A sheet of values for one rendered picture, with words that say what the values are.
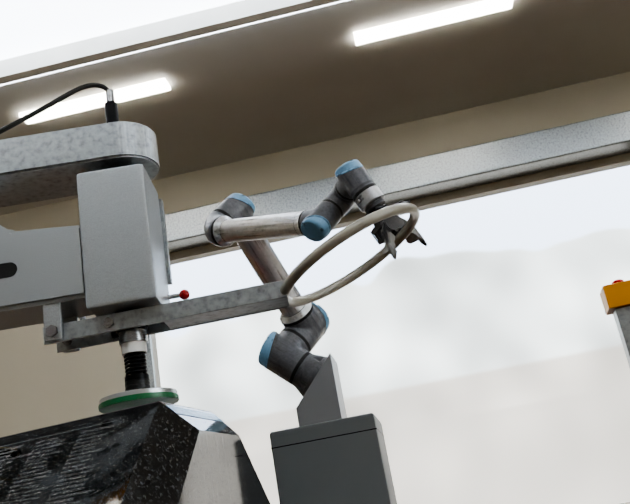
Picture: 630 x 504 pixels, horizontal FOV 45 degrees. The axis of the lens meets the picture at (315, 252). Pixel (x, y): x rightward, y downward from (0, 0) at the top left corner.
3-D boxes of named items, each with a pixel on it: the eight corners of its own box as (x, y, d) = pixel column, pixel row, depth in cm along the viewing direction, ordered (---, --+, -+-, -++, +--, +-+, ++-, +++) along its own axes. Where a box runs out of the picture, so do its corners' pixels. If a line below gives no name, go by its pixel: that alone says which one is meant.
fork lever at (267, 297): (39, 341, 207) (37, 324, 208) (62, 355, 225) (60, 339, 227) (286, 293, 210) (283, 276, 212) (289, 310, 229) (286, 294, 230)
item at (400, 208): (277, 279, 196) (271, 270, 197) (286, 323, 242) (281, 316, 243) (431, 186, 204) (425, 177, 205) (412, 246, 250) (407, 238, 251)
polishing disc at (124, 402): (101, 417, 218) (100, 405, 219) (178, 406, 223) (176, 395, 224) (96, 404, 198) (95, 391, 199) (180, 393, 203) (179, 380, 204)
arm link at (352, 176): (350, 170, 255) (361, 152, 247) (370, 199, 251) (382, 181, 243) (328, 178, 250) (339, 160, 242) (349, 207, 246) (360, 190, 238)
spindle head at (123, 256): (27, 328, 207) (20, 181, 221) (54, 345, 227) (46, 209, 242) (158, 306, 208) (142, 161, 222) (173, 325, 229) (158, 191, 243)
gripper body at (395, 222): (395, 240, 246) (375, 211, 249) (409, 225, 240) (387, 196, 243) (379, 247, 241) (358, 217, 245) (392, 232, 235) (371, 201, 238)
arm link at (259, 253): (291, 354, 325) (201, 212, 294) (313, 327, 335) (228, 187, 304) (316, 355, 314) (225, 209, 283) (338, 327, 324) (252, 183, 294)
